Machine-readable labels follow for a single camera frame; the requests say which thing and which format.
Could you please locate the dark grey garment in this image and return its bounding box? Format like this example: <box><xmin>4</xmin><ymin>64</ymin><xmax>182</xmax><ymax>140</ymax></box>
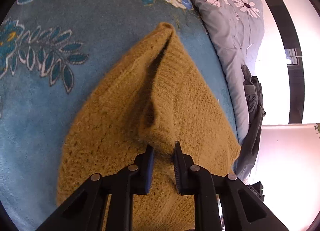
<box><xmin>235</xmin><ymin>65</ymin><xmax>266</xmax><ymax>181</ymax></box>

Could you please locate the mustard yellow knit sweater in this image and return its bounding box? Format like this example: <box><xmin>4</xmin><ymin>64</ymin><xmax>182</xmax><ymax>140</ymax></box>
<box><xmin>56</xmin><ymin>22</ymin><xmax>240</xmax><ymax>230</ymax></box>

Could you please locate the teal floral bed blanket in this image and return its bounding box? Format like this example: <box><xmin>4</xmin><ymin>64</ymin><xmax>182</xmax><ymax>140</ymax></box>
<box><xmin>1</xmin><ymin>0</ymin><xmax>236</xmax><ymax>230</ymax></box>

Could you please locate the white glossy wardrobe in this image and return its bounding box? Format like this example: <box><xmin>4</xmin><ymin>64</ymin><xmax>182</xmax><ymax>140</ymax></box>
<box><xmin>255</xmin><ymin>0</ymin><xmax>319</xmax><ymax>125</ymax></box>

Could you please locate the light blue floral duvet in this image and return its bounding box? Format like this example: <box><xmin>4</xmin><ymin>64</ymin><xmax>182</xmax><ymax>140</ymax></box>
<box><xmin>192</xmin><ymin>0</ymin><xmax>264</xmax><ymax>143</ymax></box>

